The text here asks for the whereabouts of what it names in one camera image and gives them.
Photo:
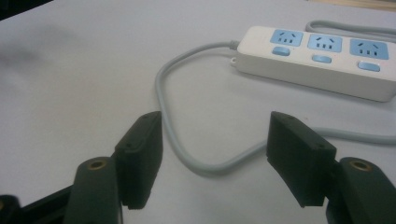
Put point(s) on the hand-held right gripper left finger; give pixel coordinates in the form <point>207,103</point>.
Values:
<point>137,161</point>

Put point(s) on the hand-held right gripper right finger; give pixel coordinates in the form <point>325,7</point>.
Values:
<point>306,161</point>

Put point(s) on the white power strip blue sockets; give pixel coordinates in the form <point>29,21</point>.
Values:
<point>314,59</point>

